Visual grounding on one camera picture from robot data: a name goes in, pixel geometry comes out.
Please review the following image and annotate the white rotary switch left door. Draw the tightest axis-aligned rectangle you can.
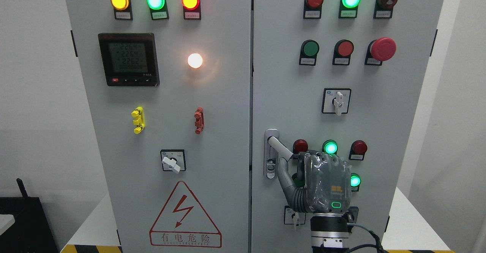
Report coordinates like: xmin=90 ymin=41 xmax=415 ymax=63
xmin=160 ymin=149 xmax=187 ymax=173

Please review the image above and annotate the yellow terminal connector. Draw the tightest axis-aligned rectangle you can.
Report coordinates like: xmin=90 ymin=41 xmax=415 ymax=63
xmin=131 ymin=106 xmax=145 ymax=134

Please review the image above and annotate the dark red indicator middle left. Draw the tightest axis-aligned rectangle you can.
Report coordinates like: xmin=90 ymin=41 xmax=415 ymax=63
xmin=293 ymin=139 xmax=309 ymax=154

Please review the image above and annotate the black digital power meter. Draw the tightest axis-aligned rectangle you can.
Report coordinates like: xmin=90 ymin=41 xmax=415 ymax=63
xmin=98 ymin=33 xmax=159 ymax=87

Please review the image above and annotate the white rotary switch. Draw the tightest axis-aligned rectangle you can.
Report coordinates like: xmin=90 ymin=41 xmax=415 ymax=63
xmin=284 ymin=205 xmax=307 ymax=232
xmin=321 ymin=87 xmax=351 ymax=116

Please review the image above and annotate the green lit push button lower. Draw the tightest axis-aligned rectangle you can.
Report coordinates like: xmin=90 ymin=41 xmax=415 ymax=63
xmin=350 ymin=173 xmax=361 ymax=192

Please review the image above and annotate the silver door handle latch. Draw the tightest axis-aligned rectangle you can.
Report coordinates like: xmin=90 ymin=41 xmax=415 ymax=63
xmin=264 ymin=128 xmax=293 ymax=180

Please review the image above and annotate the white rotary switch lower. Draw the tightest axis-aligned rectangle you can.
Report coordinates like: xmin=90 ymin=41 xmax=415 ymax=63
xmin=284 ymin=205 xmax=307 ymax=232

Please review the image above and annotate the black rotary selector switch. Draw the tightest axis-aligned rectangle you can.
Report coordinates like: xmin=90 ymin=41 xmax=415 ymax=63
xmin=344 ymin=206 xmax=359 ymax=223

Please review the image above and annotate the red terminal connector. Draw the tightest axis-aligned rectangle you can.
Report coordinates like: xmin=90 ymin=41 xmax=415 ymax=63
xmin=194 ymin=107 xmax=205 ymax=134

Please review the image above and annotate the white lit indicator light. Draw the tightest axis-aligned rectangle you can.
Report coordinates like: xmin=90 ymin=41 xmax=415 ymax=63
xmin=187 ymin=53 xmax=203 ymax=68

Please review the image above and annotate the green indicator light top left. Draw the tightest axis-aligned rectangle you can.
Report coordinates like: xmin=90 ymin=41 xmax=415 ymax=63
xmin=146 ymin=0 xmax=169 ymax=21

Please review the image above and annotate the yellow indicator light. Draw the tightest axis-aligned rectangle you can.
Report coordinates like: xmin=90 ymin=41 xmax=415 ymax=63
xmin=110 ymin=0 xmax=133 ymax=21

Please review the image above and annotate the white rotary switch upper right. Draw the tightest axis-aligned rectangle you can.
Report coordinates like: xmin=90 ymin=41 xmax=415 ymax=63
xmin=321 ymin=87 xmax=351 ymax=116

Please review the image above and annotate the black box with antenna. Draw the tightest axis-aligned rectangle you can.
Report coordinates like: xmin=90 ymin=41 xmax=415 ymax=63
xmin=0 ymin=178 xmax=59 ymax=253

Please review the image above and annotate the red lit indicator light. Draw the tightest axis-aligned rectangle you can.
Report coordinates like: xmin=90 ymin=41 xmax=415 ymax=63
xmin=181 ymin=0 xmax=201 ymax=20

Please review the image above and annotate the grey left cabinet door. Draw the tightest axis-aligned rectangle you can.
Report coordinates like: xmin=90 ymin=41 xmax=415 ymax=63
xmin=66 ymin=0 xmax=251 ymax=253

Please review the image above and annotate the red electric hazard warning sticker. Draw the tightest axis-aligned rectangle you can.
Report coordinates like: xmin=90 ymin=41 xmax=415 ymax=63
xmin=149 ymin=181 xmax=222 ymax=248

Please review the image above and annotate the red emergency stop button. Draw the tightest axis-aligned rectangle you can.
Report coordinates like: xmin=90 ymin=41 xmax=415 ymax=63
xmin=364 ymin=37 xmax=396 ymax=66

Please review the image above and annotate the green push button upper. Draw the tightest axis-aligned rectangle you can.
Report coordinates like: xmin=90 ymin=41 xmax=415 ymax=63
xmin=299 ymin=40 xmax=319 ymax=66

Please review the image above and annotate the dark red indicator light top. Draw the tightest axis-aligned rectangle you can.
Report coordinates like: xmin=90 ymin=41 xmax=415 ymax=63
xmin=303 ymin=0 xmax=323 ymax=19

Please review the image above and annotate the grey cabinet door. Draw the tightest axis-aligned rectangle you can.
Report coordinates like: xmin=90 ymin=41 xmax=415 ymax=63
xmin=251 ymin=0 xmax=443 ymax=253
xmin=66 ymin=0 xmax=251 ymax=253

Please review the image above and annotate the yellow black hazard tape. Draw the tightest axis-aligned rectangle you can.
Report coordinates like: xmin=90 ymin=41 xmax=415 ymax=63
xmin=61 ymin=244 xmax=123 ymax=253

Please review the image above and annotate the red push button upper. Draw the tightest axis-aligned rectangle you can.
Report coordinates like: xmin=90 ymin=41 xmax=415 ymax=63
xmin=333 ymin=40 xmax=354 ymax=66

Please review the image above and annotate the large green indicator light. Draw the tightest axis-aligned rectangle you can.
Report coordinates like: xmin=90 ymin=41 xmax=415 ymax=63
xmin=338 ymin=0 xmax=361 ymax=18

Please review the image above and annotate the dark red buzzer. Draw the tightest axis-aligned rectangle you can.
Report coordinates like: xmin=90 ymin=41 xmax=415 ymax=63
xmin=373 ymin=0 xmax=398 ymax=19

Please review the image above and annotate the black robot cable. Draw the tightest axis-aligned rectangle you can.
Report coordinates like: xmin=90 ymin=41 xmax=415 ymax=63
xmin=344 ymin=213 xmax=388 ymax=253

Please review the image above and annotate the green lit indicator middle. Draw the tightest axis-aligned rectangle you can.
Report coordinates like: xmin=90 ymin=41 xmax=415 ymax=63
xmin=322 ymin=139 xmax=338 ymax=155

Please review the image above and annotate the grey right cabinet door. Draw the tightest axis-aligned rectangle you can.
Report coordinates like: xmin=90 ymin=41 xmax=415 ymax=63
xmin=251 ymin=0 xmax=443 ymax=253

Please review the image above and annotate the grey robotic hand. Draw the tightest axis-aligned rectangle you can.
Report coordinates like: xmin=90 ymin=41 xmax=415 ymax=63
xmin=276 ymin=153 xmax=351 ymax=214

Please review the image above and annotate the dark red indicator middle right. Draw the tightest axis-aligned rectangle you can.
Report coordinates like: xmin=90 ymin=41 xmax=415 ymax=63
xmin=349 ymin=140 xmax=368 ymax=161

